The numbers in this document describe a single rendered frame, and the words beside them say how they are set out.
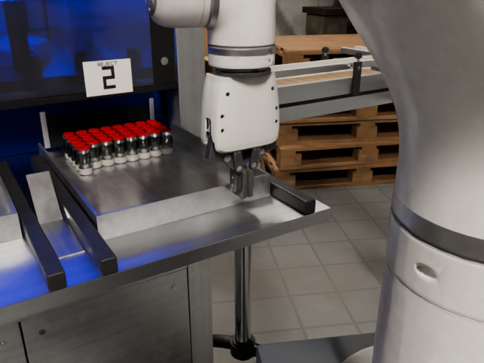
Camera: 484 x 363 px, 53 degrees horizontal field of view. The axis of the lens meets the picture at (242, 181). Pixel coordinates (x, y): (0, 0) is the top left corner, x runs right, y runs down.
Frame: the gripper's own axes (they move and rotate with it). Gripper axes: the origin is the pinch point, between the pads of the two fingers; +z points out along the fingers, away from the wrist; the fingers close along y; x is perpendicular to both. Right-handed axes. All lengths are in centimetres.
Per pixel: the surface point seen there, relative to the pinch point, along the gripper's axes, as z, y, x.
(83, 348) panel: 45, 18, -34
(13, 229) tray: 2.7, 28.8, -7.7
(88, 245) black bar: 2.5, 22.1, 1.9
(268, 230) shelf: 4.8, -0.1, 6.4
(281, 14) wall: 19, -454, -605
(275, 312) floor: 91, -59, -71
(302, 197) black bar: 2.2, -6.8, 4.9
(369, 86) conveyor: 1, -70, -44
